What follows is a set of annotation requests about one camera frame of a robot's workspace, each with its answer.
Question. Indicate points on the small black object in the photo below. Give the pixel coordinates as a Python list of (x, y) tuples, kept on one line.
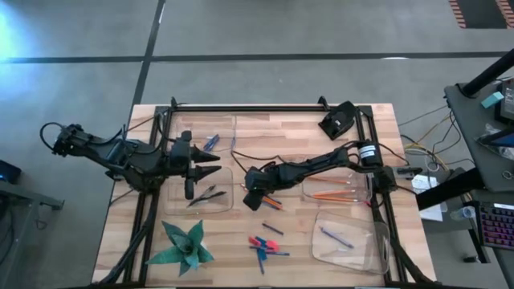
[(470, 259)]

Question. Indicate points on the black backlit keyboard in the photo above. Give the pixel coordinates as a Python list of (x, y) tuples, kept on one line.
[(498, 226)]

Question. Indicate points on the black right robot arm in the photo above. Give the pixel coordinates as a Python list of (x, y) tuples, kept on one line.
[(321, 162)]

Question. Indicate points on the green artificial succulent plant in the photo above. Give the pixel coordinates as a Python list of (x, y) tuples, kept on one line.
[(184, 249)]

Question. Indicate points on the blue eraser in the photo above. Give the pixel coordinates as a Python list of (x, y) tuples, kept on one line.
[(262, 255)]

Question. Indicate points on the clear plastic bin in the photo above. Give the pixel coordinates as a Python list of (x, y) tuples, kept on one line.
[(176, 200), (361, 168), (361, 257), (225, 124)]

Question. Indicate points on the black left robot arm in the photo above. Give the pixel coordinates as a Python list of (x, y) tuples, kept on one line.
[(120, 156)]

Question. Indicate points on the black box blue light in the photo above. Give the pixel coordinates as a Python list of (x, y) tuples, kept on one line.
[(10, 172)]

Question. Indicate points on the purple crayon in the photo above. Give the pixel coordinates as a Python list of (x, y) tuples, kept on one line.
[(273, 229)]

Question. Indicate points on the black pen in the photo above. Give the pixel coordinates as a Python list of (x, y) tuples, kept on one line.
[(213, 196), (206, 192)]

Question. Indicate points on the white paper sheet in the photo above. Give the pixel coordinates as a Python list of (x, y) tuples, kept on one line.
[(425, 184)]

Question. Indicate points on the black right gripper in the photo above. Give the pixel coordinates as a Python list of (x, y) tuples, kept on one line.
[(261, 180)]

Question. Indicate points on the dark blue crayon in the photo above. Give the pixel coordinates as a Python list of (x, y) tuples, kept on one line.
[(277, 200)]

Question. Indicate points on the black wedge-shaped gripper cradle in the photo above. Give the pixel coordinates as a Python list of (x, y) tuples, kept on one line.
[(339, 120)]

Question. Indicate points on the clear plastic bottle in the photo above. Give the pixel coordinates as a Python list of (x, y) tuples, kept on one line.
[(462, 213)]

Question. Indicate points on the dark tablet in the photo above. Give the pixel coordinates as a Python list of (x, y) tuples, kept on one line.
[(502, 139)]

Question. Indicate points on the black slanted support pole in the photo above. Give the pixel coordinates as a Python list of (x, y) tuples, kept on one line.
[(486, 74), (449, 188)]

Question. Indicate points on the lavender grey pen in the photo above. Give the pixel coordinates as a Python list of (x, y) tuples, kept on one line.
[(337, 238)]

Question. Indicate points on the red eraser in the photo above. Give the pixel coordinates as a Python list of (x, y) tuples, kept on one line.
[(254, 241)]

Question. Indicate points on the grey desk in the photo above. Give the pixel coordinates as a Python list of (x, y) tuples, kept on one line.
[(470, 120), (506, 273)]

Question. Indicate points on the red clip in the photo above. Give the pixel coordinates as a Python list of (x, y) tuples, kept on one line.
[(366, 203)]

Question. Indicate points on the grey side table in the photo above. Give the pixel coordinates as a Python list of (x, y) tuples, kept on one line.
[(32, 196)]

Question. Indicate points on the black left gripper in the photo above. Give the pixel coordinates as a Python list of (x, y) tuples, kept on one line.
[(182, 160)]

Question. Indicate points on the teal box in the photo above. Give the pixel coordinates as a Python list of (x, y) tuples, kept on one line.
[(492, 100)]

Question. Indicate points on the black floor mat orange stripes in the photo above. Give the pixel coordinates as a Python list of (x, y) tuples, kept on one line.
[(482, 14)]

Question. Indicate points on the pink eraser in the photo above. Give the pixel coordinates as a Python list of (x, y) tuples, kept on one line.
[(273, 245)]

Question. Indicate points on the black power adapter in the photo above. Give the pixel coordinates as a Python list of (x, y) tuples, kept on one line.
[(409, 172)]

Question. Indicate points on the black monitor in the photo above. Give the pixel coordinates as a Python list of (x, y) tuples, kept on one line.
[(508, 100)]

